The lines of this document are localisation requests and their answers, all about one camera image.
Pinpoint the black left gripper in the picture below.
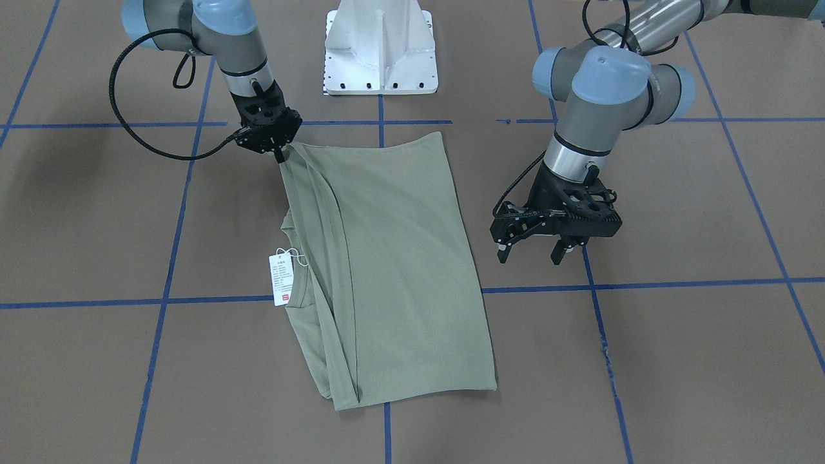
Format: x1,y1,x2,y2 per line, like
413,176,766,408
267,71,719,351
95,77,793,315
490,161,622,265

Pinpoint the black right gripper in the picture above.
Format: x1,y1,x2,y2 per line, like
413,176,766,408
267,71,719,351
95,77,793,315
232,81,303,164

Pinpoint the sage green long-sleeve shirt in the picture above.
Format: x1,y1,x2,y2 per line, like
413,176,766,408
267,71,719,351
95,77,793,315
280,131,497,411

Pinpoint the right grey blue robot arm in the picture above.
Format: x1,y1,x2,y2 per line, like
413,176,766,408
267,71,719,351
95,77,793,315
121,1,302,162

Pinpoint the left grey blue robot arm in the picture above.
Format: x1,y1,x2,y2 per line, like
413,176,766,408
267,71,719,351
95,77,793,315
490,1,823,264

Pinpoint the white shirt hang tag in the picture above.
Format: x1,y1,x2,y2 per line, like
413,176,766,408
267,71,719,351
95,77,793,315
268,247,307,307

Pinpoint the blue tape line lengthwise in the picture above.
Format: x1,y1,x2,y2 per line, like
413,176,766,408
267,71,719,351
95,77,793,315
377,95,393,463

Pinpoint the blue tape line crosswise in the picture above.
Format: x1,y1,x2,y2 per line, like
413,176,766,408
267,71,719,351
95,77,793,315
1,276,824,309

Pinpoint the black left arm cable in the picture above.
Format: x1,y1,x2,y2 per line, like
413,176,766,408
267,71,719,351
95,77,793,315
492,151,547,220

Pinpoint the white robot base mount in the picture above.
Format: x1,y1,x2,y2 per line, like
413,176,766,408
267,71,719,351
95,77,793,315
322,1,439,96

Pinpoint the black braided cable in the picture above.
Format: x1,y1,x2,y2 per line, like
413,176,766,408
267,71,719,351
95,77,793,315
108,27,242,162

